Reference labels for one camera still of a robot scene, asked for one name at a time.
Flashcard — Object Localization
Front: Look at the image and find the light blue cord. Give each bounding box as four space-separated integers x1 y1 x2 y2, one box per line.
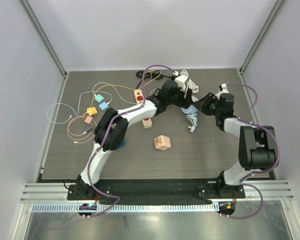
185 113 199 133

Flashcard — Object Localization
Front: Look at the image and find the white power cord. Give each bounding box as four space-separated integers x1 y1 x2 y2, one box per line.
179 69 200 93

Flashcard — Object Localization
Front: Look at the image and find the beige red power strip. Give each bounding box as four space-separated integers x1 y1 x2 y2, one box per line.
133 89 152 129

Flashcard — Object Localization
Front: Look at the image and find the pink cube socket adapter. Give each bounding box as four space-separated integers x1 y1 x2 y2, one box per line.
154 135 171 151

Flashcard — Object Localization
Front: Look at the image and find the blue cube socket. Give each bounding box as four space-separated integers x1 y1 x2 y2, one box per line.
116 139 126 150

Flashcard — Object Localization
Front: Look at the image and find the light blue charger plug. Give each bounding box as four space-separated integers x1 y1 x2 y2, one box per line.
98 102 109 112

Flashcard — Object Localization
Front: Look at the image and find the teal charger plug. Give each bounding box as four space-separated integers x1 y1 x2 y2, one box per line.
94 94 105 104

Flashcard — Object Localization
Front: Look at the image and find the orange usb cable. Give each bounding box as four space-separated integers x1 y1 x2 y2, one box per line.
82 69 163 118

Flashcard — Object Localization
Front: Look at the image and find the yellow charger plug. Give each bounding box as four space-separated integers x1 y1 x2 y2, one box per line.
86 107 98 117

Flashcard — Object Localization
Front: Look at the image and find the pink charger plug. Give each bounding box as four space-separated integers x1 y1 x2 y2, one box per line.
84 115 94 125

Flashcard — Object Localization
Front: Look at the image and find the light blue usb cable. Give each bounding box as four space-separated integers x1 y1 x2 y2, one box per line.
46 91 113 125

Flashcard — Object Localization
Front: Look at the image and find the light blue round socket base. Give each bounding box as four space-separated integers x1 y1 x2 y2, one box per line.
181 104 198 115

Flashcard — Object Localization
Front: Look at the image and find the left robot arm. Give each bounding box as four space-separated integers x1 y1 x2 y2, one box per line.
76 80 199 200

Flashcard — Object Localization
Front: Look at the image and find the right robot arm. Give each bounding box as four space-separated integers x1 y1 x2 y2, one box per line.
193 93 277 198

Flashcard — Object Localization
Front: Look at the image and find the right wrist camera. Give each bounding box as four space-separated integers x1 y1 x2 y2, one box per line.
215 83 229 100

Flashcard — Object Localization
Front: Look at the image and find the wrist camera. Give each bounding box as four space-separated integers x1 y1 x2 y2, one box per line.
215 83 229 100
174 74 189 92

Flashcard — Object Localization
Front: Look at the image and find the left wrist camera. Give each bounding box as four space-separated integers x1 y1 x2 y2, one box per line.
174 74 189 92

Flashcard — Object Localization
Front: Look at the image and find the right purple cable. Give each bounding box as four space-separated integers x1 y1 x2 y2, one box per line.
226 84 281 220

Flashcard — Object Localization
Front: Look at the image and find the purple cable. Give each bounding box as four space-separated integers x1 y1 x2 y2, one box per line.
86 64 180 218
226 84 281 220

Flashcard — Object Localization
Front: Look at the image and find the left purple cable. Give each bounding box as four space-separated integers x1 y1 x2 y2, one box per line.
86 64 180 218

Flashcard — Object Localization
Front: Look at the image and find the black power cord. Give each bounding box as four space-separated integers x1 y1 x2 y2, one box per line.
135 69 175 87

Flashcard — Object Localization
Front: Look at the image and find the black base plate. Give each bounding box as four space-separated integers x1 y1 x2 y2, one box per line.
66 178 246 218

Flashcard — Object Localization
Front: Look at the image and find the white slotted cable duct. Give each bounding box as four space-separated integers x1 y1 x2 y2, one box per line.
32 202 219 214

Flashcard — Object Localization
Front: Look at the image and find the right aluminium frame post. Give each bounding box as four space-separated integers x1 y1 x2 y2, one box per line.
237 0 286 76

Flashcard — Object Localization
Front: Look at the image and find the aluminium frame post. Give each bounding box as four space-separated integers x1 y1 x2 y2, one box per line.
237 0 286 76
18 0 67 79

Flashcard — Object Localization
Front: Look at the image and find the aluminium frame rail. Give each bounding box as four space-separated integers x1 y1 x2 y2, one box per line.
20 180 294 203

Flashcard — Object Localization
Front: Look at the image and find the left aluminium frame post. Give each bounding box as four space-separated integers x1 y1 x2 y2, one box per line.
18 0 67 79

